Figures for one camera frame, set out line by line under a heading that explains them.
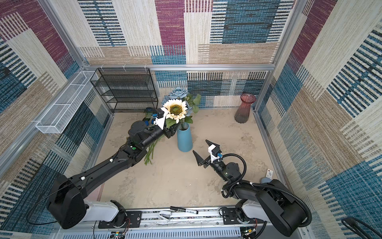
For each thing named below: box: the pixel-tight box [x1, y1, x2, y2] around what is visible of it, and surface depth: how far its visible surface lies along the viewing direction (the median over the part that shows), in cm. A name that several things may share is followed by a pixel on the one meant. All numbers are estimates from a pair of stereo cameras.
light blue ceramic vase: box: [177, 122, 193, 153], surface depth 92 cm
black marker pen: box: [170, 206, 199, 215], surface depth 77 cm
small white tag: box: [265, 168, 274, 180], surface depth 88 cm
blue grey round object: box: [259, 176, 273, 184], surface depth 86 cm
